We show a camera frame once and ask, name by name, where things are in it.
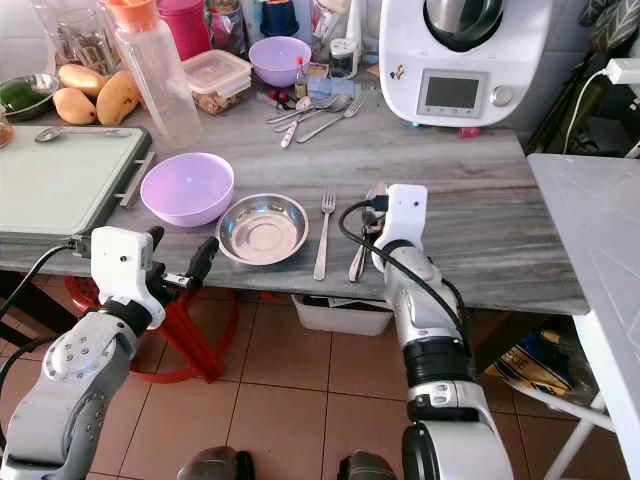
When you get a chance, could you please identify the robot right leg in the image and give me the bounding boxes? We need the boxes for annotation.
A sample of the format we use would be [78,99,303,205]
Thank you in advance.
[338,450,411,480]

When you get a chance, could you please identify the steel fork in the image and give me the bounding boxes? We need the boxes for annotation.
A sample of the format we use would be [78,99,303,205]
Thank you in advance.
[298,96,367,143]
[313,190,336,281]

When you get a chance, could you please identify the robot left leg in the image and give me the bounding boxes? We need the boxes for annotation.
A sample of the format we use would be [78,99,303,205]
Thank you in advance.
[178,447,256,480]

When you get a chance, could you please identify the yellow mango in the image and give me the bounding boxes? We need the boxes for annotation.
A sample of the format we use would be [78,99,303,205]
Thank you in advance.
[97,70,143,126]
[52,87,99,125]
[58,64,107,96]

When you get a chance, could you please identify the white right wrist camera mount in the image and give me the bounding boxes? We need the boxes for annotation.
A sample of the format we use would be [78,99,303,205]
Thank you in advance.
[382,184,429,249]

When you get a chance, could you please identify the blue yellow bag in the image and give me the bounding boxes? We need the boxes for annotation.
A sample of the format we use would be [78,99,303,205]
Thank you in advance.
[490,330,597,397]

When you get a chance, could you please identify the white table leg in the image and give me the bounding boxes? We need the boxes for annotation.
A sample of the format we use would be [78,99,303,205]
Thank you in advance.
[520,385,623,480]

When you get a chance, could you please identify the white green-rimmed cutting board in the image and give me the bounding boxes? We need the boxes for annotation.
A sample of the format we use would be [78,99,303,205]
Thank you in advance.
[0,125,153,239]

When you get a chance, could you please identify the steel spoon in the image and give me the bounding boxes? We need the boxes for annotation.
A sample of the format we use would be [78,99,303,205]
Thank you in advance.
[348,180,389,283]
[35,126,133,143]
[268,95,351,125]

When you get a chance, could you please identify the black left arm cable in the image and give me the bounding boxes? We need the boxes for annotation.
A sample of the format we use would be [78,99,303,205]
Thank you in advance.
[0,236,93,383]

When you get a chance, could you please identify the red plastic stool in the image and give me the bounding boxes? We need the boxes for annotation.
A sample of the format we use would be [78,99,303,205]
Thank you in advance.
[65,278,241,384]

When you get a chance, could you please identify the white power cable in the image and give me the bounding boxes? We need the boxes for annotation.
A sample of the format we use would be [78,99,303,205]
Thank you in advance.
[565,58,640,153]

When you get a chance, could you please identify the glass jar dark contents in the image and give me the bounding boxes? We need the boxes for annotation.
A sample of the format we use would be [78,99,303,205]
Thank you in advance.
[205,0,246,53]

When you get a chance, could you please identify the clear lidded food container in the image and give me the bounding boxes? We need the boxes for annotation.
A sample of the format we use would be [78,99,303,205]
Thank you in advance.
[183,50,253,114]

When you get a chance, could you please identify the white kitchen machine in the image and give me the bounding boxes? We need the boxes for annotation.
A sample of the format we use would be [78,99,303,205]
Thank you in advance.
[380,0,561,129]

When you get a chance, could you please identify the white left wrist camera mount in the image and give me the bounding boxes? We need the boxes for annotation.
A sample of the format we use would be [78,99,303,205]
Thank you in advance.
[90,226,167,307]

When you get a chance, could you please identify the small red-capped sauce bottle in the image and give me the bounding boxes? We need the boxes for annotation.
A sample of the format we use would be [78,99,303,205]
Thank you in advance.
[294,56,309,97]

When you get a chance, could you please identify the steel bowl with greens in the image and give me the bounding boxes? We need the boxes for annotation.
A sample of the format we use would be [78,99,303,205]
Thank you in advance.
[0,73,59,121]

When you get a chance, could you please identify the large purple plastic bowl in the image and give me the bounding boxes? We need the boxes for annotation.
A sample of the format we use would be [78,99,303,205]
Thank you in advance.
[140,152,235,228]

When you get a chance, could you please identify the white plastic tub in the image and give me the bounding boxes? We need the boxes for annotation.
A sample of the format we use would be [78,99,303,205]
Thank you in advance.
[292,295,394,337]

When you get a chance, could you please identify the robot leg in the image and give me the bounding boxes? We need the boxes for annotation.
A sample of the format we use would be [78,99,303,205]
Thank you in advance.
[178,447,256,480]
[338,450,411,480]

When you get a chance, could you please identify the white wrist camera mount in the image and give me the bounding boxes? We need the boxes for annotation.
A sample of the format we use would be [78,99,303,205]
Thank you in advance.
[90,226,167,307]
[382,184,429,249]

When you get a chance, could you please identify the small purple plastic bowl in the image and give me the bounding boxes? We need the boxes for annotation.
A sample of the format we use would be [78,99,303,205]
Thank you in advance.
[249,37,313,87]

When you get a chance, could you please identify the dark blue cup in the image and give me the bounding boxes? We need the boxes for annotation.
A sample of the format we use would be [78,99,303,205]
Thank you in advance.
[258,0,299,37]

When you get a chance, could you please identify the clear bottle orange cap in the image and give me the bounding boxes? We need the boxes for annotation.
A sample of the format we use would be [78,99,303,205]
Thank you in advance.
[105,0,203,151]

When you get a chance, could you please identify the pink plastic tumbler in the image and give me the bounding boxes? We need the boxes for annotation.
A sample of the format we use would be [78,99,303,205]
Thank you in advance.
[165,0,209,57]

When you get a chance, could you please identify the clear glass jar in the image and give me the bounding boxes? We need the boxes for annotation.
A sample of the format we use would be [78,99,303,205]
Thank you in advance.
[55,5,111,71]

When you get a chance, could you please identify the empty steel bowl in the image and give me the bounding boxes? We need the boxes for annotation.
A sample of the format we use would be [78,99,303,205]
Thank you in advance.
[217,193,309,267]

